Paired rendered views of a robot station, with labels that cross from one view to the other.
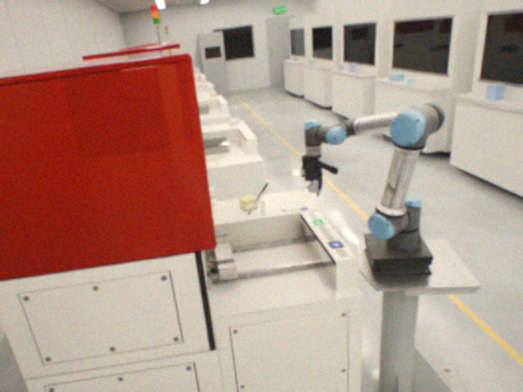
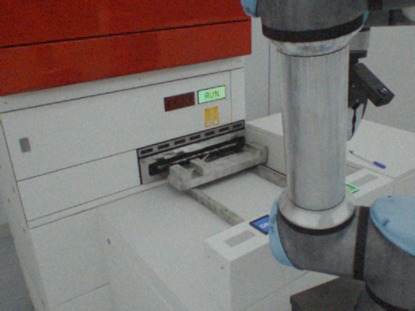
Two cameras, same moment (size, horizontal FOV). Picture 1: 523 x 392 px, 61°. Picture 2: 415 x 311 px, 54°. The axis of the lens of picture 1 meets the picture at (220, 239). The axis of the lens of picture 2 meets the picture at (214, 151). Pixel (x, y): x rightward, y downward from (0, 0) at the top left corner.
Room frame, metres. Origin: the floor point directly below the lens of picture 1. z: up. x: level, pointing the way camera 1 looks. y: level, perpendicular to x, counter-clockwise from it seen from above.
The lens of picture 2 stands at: (1.20, -1.09, 1.46)
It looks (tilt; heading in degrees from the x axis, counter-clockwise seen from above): 22 degrees down; 58
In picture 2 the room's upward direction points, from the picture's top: 3 degrees counter-clockwise
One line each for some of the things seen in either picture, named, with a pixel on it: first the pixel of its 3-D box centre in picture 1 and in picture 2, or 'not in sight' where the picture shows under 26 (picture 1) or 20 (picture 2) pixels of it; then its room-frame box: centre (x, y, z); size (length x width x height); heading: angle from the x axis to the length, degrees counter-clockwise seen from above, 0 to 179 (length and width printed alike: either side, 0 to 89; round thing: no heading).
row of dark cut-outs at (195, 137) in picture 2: not in sight; (194, 137); (1.86, 0.09, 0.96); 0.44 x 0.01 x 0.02; 2
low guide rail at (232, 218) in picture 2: (266, 271); (217, 208); (1.77, -0.19, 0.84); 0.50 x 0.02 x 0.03; 92
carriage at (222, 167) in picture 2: (224, 258); (220, 168); (1.90, -0.01, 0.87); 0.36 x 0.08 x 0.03; 2
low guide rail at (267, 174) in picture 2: (256, 246); (283, 182); (2.04, -0.18, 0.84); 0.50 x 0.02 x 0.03; 92
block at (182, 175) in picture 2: (227, 268); (180, 172); (1.74, -0.02, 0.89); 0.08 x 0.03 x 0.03; 92
